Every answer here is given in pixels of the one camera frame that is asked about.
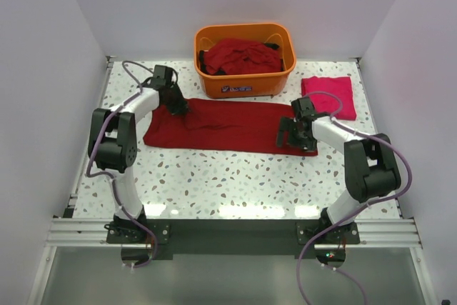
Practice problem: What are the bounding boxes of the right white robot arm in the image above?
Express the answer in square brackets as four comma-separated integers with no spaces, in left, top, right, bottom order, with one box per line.
[276,96,401,234]

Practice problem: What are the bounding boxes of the aluminium frame rail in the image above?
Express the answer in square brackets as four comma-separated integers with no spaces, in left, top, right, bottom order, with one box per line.
[45,219,422,248]

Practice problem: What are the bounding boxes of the dark red t shirt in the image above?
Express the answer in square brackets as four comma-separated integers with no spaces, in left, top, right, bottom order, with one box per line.
[143,99,318,156]

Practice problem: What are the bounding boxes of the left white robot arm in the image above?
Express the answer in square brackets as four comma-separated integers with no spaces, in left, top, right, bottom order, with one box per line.
[86,61,189,240]

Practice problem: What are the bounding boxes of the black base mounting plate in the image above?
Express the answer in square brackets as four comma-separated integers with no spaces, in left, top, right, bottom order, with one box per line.
[106,218,360,262]

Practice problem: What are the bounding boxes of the red t shirts in basket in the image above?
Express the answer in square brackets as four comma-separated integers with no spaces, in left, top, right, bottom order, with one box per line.
[198,39,283,76]

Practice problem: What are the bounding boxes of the folded pink t shirt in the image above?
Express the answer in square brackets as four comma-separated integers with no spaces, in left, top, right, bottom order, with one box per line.
[301,76,357,121]

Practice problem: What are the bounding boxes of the orange plastic basket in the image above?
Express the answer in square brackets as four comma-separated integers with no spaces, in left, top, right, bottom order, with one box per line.
[194,23,296,99]

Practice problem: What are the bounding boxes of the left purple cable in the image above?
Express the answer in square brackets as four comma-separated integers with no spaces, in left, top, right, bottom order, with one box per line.
[85,60,160,270]

